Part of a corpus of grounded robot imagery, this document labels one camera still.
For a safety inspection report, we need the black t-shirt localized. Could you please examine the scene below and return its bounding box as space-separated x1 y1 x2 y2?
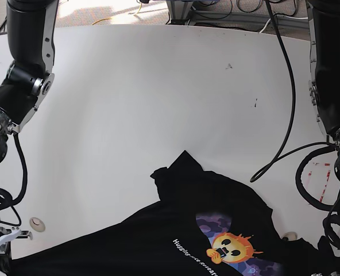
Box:
10 152 340 275

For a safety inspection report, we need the white table grommet left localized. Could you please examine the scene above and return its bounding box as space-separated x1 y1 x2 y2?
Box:
29 217 46 233

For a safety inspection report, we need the table grommet hole right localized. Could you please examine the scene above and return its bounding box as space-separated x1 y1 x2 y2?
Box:
282 232 298 242

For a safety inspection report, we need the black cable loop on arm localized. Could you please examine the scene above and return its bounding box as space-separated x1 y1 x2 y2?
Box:
249 0 340 213

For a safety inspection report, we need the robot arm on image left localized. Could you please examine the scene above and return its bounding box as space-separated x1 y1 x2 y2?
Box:
0 1 59 274

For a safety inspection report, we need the yellow cable on floor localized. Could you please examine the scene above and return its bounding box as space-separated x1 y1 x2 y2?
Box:
91 5 144 26

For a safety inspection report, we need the white cable on floor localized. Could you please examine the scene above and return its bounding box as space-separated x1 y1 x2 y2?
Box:
258 13 308 34

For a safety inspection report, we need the aluminium frame rail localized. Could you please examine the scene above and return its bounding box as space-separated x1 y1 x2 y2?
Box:
165 1 309 33

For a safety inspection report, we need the red tape rectangle marking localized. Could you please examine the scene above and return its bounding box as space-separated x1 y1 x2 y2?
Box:
306 162 331 204

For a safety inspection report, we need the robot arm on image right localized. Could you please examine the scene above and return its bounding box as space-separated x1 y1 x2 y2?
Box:
296 1 340 250

